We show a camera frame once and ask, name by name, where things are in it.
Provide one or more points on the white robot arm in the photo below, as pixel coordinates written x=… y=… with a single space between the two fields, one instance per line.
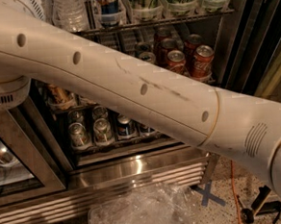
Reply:
x=242 y=128

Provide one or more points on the steel fridge base grille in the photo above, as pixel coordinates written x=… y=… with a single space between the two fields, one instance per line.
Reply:
x=183 y=166

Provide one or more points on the black fridge door right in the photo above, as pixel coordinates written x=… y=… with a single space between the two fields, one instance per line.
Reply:
x=248 y=40

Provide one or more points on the steel fridge door left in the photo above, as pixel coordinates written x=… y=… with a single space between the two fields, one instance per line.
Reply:
x=41 y=164

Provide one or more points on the blue pepsi can front right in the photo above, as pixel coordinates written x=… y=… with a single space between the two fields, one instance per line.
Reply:
x=145 y=129

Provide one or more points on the blue pepsi can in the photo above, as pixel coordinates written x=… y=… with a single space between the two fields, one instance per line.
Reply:
x=145 y=129
x=125 y=126

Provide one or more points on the blue pepsi can front left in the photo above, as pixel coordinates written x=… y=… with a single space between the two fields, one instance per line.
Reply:
x=125 y=126

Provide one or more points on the green silver can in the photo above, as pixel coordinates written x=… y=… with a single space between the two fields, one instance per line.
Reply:
x=76 y=117
x=102 y=130
x=78 y=134
x=99 y=112

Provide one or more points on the red cola can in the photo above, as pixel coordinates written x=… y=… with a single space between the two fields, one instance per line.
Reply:
x=176 y=61
x=161 y=34
x=190 y=45
x=164 y=47
x=202 y=61

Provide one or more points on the green silver can rear left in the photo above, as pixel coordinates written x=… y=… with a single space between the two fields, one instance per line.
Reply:
x=76 y=117

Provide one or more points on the green silver can front left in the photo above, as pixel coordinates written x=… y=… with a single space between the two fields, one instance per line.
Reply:
x=78 y=134

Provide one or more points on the red cola can middle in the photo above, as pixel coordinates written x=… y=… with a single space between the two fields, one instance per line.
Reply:
x=164 y=47

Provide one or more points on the red cola can right front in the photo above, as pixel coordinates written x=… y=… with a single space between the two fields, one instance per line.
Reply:
x=202 y=61

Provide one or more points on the gold can front left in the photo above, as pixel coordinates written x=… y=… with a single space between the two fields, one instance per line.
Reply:
x=59 y=95

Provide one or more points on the red cola can right rear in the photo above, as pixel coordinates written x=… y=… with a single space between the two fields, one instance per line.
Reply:
x=190 y=45

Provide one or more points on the clear plastic bin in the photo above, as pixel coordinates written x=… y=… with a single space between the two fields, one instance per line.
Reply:
x=159 y=204

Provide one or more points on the blue tape cross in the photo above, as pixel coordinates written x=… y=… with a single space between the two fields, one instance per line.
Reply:
x=207 y=195

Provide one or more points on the can behind left glass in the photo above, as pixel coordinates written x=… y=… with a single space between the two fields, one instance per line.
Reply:
x=7 y=158

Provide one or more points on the yellow black wheeled stand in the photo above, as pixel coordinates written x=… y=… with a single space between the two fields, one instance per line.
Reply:
x=260 y=206

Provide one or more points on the bottom wire shelf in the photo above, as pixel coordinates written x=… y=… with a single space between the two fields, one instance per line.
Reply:
x=157 y=137

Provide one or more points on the top wire shelf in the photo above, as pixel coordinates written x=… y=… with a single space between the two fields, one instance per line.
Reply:
x=153 y=23

